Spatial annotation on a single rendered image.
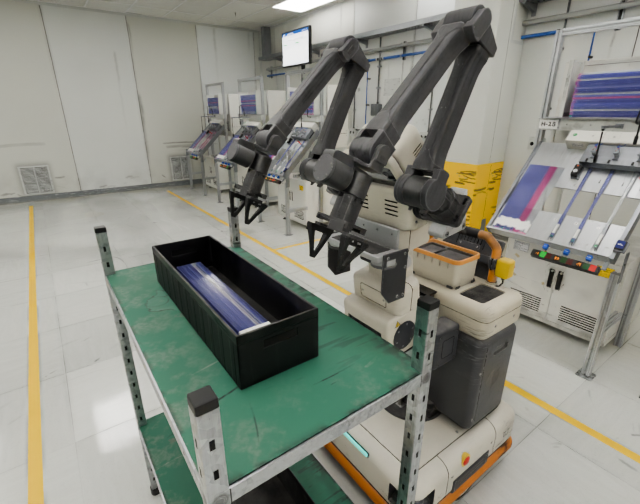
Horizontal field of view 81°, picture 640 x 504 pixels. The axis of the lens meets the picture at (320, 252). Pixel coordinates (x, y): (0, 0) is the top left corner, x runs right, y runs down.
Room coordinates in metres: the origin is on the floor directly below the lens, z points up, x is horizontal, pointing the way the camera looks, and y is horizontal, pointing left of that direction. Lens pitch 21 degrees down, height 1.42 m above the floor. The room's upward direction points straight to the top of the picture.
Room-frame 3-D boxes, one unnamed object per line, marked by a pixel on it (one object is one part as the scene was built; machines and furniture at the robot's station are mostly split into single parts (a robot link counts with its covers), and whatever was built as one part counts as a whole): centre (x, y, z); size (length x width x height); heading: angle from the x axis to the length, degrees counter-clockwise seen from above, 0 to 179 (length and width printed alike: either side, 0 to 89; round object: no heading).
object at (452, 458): (1.28, -0.38, 0.16); 0.67 x 0.64 x 0.25; 126
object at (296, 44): (4.96, 0.24, 2.10); 0.58 x 0.14 x 0.41; 36
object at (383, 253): (1.11, -0.15, 0.99); 0.28 x 0.16 x 0.22; 36
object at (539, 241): (2.30, -1.66, 0.66); 1.01 x 0.73 x 1.31; 126
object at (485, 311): (1.33, -0.46, 0.59); 0.55 x 0.34 x 0.83; 36
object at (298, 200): (5.04, 0.12, 0.95); 1.36 x 0.82 x 1.90; 126
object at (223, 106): (7.39, 1.82, 0.95); 1.37 x 0.82 x 1.90; 126
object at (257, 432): (0.84, 0.23, 0.55); 0.91 x 0.46 x 1.10; 36
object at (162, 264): (0.82, 0.24, 1.01); 0.57 x 0.17 x 0.11; 36
